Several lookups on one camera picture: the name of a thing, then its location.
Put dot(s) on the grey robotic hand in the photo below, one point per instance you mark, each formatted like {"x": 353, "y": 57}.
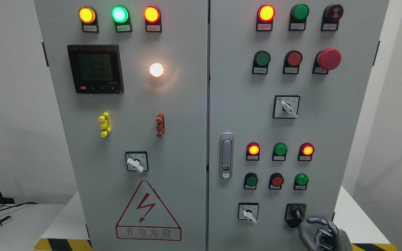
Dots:
{"x": 334, "y": 239}

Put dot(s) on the black rotary knob switch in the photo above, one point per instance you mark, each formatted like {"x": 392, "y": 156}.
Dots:
{"x": 294, "y": 214}

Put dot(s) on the yellow black hazard tape right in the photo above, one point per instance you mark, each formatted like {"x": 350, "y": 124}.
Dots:
{"x": 373, "y": 247}

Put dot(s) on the yellow black hazard tape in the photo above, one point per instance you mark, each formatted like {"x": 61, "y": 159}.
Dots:
{"x": 373, "y": 247}
{"x": 54, "y": 244}

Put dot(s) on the green light lower right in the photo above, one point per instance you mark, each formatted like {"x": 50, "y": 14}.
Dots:
{"x": 301, "y": 181}

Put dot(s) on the red push button lower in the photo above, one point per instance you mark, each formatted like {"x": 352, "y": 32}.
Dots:
{"x": 276, "y": 181}

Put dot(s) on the red push button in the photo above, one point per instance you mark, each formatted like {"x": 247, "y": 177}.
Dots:
{"x": 276, "y": 181}
{"x": 292, "y": 61}

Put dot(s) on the red light middle right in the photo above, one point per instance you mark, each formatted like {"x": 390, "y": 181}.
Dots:
{"x": 306, "y": 152}

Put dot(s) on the green push button lower left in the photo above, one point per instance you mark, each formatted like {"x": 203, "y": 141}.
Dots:
{"x": 250, "y": 181}

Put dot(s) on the green push button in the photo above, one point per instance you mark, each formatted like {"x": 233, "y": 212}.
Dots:
{"x": 261, "y": 62}
{"x": 250, "y": 181}

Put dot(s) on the green light middle centre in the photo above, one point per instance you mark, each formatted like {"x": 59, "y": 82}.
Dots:
{"x": 279, "y": 152}

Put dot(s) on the red lit light middle left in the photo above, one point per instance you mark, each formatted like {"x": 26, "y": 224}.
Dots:
{"x": 253, "y": 152}

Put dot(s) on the red lit light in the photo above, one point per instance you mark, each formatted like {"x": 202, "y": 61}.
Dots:
{"x": 265, "y": 17}
{"x": 253, "y": 152}

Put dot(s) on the right grey cabinet door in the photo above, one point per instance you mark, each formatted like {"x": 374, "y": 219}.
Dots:
{"x": 242, "y": 103}

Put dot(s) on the grey cabinet door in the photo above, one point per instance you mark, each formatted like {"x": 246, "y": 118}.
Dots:
{"x": 177, "y": 161}
{"x": 242, "y": 103}

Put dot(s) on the red emergency stop mushroom button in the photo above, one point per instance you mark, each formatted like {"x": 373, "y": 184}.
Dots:
{"x": 326, "y": 60}

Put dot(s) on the red electrical hazard warning sign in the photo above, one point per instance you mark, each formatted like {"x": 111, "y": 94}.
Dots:
{"x": 146, "y": 217}

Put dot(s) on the red push button upper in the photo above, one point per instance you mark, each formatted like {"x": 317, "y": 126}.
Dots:
{"x": 292, "y": 61}

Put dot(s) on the green push button upper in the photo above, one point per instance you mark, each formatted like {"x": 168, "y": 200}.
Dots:
{"x": 261, "y": 62}

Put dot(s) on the red terminal connector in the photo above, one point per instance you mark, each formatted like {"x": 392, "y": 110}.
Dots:
{"x": 160, "y": 126}

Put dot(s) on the dark red buzzer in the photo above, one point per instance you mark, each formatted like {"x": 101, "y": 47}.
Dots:
{"x": 331, "y": 16}

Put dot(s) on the dark green light top right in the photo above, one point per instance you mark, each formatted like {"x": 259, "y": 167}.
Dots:
{"x": 298, "y": 17}

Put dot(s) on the red lit light top right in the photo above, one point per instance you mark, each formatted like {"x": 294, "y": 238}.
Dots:
{"x": 265, "y": 17}

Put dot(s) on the white glowing indicator light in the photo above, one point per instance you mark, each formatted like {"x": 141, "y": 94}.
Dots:
{"x": 156, "y": 69}

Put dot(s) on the yellow terminal connector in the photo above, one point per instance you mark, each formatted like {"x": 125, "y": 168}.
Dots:
{"x": 105, "y": 124}

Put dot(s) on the left grey cabinet door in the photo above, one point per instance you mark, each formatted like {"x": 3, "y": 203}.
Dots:
{"x": 177, "y": 161}

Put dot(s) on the yellow black hazard tape left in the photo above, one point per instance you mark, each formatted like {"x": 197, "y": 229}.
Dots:
{"x": 54, "y": 244}

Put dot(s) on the red-orange indicator light top left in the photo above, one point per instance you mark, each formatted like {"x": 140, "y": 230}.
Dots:
{"x": 152, "y": 16}

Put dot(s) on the black digital power meter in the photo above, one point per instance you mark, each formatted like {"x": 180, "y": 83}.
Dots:
{"x": 96, "y": 69}

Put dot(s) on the green indicator light top left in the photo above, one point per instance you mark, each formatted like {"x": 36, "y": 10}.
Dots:
{"x": 122, "y": 19}

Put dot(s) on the small black white adapter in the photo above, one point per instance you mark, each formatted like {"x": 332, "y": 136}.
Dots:
{"x": 5, "y": 220}

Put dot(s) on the yellow indicator light top left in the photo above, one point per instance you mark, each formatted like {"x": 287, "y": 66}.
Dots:
{"x": 89, "y": 20}

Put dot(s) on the lower white selector switch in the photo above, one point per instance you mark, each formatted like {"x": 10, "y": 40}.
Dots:
{"x": 248, "y": 212}

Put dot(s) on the upper right white selector switch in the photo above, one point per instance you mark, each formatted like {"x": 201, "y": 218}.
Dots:
{"x": 286, "y": 107}

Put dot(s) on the silver cabinet door handle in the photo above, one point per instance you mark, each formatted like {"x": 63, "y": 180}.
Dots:
{"x": 226, "y": 155}

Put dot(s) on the left door white selector switch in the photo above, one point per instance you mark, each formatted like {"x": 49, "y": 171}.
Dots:
{"x": 137, "y": 161}

